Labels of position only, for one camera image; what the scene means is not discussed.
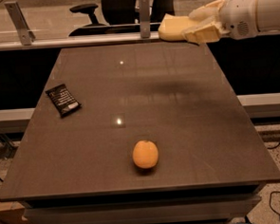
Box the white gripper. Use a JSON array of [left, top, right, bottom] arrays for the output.
[[181, 0, 258, 45]]

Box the yellow sponge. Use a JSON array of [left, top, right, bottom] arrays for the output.
[[158, 14, 197, 42]]

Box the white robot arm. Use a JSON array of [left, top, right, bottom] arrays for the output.
[[181, 0, 280, 44]]

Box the black office chair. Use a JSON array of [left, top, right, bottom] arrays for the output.
[[69, 0, 175, 36]]

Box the orange fruit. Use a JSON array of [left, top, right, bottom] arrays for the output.
[[132, 140, 159, 170]]

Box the black snack packet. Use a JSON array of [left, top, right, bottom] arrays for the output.
[[46, 84, 82, 118]]

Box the middle metal rail bracket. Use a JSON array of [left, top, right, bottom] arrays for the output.
[[139, 0, 151, 39]]

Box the metal rail bracket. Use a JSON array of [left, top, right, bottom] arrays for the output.
[[139, 0, 151, 39], [4, 1, 36, 46]]

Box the left metal rail bracket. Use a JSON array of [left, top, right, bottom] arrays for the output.
[[4, 1, 36, 46]]

